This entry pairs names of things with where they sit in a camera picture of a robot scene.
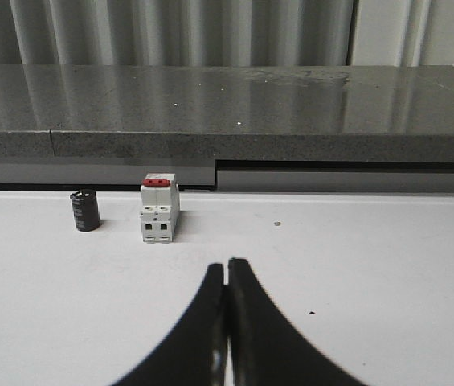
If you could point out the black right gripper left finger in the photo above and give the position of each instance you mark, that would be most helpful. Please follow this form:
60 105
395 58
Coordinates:
195 350

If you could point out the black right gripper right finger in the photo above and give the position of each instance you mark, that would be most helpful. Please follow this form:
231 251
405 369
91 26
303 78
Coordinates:
266 349

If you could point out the black cylindrical capacitor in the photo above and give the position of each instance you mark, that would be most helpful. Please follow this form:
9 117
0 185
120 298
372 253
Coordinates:
85 210

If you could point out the grey stone counter ledge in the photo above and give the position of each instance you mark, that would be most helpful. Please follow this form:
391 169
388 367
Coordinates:
294 129

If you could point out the grey pleated curtain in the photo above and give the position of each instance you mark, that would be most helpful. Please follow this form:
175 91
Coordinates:
231 33

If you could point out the white circuit breaker red switch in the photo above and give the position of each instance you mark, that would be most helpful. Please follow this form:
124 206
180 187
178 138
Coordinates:
160 207

